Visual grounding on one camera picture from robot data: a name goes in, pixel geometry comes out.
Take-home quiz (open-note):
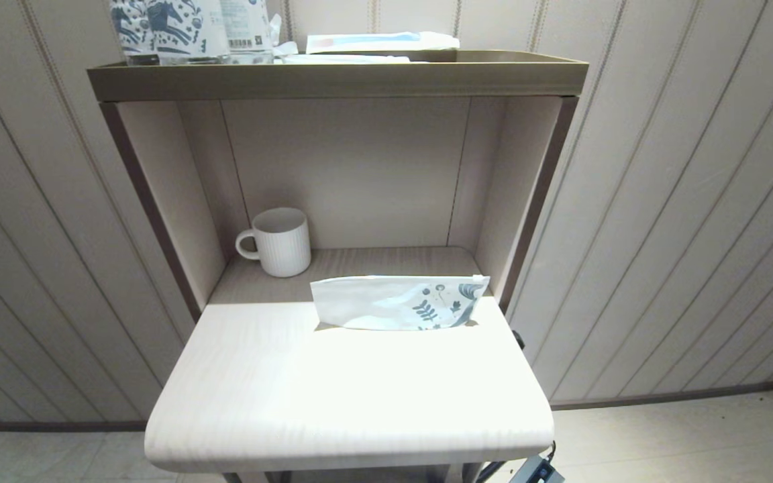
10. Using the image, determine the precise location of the white floral pouch bag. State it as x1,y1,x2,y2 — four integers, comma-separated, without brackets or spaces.
309,274,491,331

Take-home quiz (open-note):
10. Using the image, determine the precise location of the white ribbed ceramic mug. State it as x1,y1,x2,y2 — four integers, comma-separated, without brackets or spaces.
236,207,311,278

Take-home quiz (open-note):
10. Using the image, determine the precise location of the beige wooden shelf cabinet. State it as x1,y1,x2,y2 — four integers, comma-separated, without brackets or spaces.
88,50,588,483

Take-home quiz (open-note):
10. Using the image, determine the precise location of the white blue toothbrush packet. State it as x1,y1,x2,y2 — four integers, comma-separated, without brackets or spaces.
306,32,460,55

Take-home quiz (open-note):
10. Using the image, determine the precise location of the crumpled clear plastic wrapper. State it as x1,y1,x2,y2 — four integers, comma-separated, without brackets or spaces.
269,15,301,62

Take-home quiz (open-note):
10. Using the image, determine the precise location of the clear bottle with barcode label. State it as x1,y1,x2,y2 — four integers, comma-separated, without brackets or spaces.
219,0,273,65

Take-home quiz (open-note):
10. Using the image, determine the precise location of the grey power inverter box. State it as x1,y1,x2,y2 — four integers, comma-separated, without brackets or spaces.
511,455,565,483

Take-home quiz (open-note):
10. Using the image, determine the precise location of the blue patterned package on top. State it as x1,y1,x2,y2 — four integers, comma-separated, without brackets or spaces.
147,0,229,66

